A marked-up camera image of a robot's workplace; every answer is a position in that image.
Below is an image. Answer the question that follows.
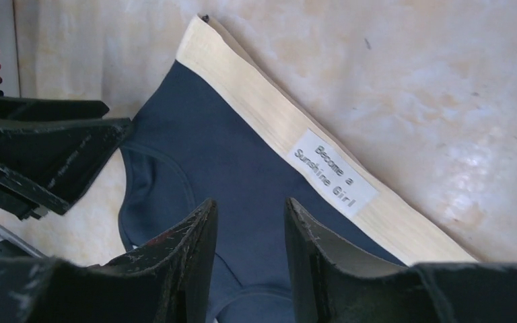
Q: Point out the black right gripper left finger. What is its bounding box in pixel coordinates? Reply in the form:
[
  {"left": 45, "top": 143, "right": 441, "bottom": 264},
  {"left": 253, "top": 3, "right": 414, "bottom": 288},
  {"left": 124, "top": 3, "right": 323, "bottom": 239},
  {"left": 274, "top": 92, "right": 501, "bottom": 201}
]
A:
[{"left": 0, "top": 199, "right": 217, "bottom": 322}]

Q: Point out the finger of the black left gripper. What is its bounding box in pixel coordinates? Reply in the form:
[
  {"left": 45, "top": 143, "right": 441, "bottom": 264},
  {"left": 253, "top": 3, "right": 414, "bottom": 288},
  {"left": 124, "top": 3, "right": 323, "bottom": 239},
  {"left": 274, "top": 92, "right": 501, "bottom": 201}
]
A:
[
  {"left": 0, "top": 118, "right": 132, "bottom": 215},
  {"left": 0, "top": 96, "right": 110, "bottom": 122}
]

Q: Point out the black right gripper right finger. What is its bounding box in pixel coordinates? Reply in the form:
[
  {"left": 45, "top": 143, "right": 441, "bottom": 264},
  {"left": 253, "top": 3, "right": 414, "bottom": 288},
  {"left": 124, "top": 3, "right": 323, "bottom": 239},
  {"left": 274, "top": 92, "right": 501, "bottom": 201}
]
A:
[{"left": 285, "top": 199, "right": 517, "bottom": 322}]

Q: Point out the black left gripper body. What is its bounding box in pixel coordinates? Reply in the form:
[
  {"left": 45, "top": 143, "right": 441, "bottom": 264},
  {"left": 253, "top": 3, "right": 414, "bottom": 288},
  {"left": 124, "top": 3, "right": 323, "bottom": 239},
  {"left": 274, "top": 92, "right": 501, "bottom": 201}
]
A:
[{"left": 0, "top": 162, "right": 69, "bottom": 220}]

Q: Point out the navy underwear cream waistband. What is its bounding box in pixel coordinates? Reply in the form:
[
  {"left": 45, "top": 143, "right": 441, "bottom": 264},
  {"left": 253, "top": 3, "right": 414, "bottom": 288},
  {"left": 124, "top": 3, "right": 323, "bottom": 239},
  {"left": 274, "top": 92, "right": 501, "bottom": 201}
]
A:
[{"left": 119, "top": 15, "right": 472, "bottom": 322}]

